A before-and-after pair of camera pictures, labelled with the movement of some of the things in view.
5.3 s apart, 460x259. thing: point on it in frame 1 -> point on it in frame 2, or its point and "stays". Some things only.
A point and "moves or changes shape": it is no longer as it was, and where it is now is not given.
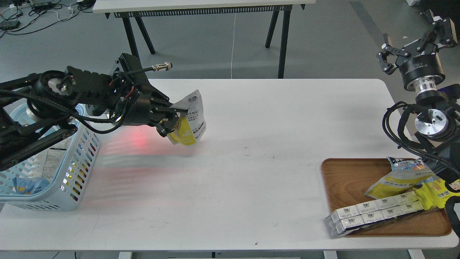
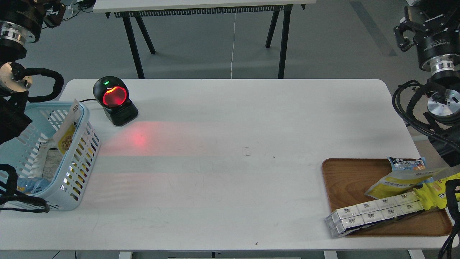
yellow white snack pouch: x=192 y=126 moves or changes shape
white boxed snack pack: x=342 y=222 stays
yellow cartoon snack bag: x=434 y=194 stays
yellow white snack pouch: x=397 y=182 stays
